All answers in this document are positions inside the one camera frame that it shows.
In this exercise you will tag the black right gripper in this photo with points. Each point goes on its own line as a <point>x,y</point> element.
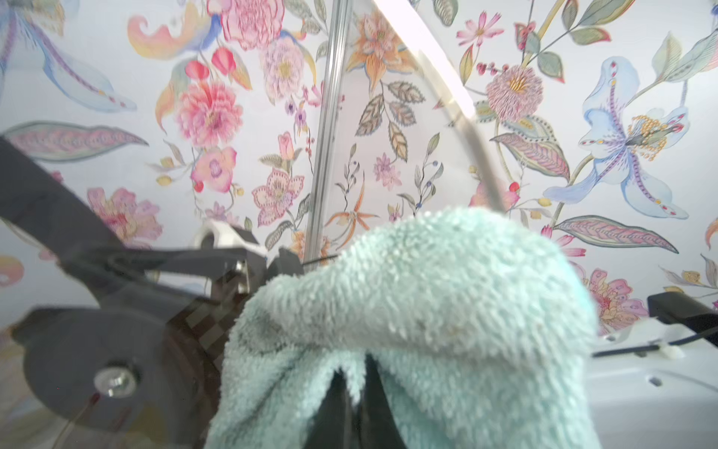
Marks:
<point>224,297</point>

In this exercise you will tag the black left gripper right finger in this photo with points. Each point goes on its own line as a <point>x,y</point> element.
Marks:
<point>376,425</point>

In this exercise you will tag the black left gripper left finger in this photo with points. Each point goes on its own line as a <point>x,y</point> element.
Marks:
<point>335,425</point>

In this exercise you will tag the mint green terry cloth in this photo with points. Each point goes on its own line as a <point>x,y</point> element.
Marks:
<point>481,331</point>

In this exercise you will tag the glass pot lid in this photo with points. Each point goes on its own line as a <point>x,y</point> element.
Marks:
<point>137,350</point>

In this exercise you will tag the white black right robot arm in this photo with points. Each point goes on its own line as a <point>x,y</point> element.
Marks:
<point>654,385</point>

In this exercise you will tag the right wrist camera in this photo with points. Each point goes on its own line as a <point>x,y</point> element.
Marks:
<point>221,235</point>

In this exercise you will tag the right aluminium corner post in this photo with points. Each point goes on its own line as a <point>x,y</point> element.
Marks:
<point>337,46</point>

